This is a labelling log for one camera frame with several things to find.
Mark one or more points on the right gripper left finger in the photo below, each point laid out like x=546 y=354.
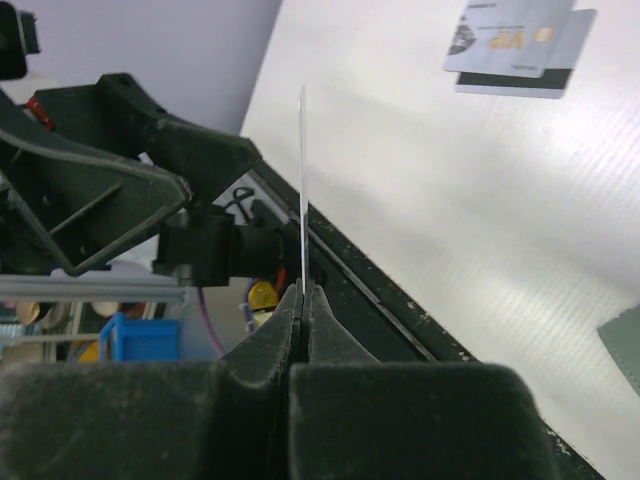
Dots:
x=145 y=420

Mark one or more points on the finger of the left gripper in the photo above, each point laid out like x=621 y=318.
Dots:
x=117 y=115

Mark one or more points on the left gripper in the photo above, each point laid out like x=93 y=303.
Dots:
x=68 y=206

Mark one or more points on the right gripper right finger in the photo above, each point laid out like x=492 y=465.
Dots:
x=354 y=417

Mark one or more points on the silver magnetic stripe card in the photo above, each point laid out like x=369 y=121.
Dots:
x=303 y=194

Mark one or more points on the green leather card holder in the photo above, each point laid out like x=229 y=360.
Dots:
x=620 y=336

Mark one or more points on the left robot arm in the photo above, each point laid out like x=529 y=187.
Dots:
x=203 y=245

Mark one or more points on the patterned credit card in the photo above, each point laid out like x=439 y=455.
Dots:
x=507 y=38

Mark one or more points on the blue plastic bin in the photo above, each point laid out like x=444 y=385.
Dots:
x=124 y=339

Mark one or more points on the background storage shelf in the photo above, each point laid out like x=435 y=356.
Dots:
x=50 y=332

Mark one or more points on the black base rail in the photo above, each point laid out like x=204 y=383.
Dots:
x=382 y=317

